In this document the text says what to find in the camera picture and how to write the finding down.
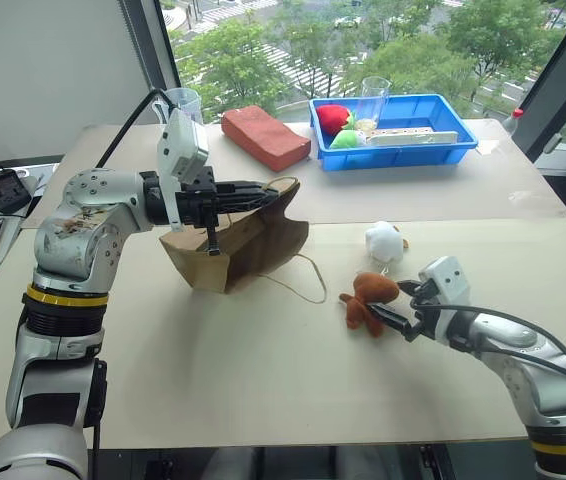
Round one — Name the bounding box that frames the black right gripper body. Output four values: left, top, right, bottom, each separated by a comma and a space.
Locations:
405, 278, 442, 344

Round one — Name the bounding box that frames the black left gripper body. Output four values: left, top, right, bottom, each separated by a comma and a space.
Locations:
174, 166, 225, 257

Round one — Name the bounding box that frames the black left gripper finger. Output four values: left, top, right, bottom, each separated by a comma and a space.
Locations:
215, 180, 282, 198
215, 193, 275, 213

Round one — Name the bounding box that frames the brown plush toy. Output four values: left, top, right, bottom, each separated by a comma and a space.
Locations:
338, 271, 401, 339

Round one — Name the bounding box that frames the brown paper bag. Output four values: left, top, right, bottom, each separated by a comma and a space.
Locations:
159, 176, 329, 306

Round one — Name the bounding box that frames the white plush toy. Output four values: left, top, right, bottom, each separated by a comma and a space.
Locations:
363, 220, 411, 265

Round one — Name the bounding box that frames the green plush toy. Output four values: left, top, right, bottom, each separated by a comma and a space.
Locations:
328, 128, 365, 151

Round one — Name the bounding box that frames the red plush toy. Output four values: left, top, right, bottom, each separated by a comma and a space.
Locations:
315, 103, 354, 137

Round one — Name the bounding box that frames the red brick block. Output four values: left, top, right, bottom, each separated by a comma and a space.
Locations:
220, 104, 313, 173

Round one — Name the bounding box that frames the clear measuring jug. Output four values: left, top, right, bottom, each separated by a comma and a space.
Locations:
164, 87, 204, 124

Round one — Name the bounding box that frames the blue plastic tray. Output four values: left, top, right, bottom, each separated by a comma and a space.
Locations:
308, 93, 480, 173

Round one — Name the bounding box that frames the white power strip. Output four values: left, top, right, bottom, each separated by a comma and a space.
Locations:
364, 125, 460, 148

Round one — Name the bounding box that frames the clear plastic cup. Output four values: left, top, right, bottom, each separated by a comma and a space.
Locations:
354, 75, 393, 133

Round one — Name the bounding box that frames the black electronic device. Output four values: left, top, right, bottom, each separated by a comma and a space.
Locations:
0, 168, 33, 214

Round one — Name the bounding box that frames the red-capped plastic bottle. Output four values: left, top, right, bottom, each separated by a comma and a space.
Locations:
501, 107, 526, 136

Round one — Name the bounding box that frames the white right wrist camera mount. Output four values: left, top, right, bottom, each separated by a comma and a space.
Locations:
418, 255, 472, 346

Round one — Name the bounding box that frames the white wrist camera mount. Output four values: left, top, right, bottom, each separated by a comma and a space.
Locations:
156, 107, 211, 234
418, 255, 472, 346

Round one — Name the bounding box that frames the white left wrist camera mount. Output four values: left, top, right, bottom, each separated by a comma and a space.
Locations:
156, 107, 211, 234

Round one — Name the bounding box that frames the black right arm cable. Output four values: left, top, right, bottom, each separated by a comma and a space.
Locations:
423, 301, 566, 432

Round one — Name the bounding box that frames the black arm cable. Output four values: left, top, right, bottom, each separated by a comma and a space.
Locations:
94, 88, 185, 169
423, 301, 566, 432

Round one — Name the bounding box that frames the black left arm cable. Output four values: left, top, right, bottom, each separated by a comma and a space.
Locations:
94, 88, 185, 169

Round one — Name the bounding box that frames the dark window frame post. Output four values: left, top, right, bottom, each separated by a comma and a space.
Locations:
116, 0, 183, 92
516, 0, 566, 162

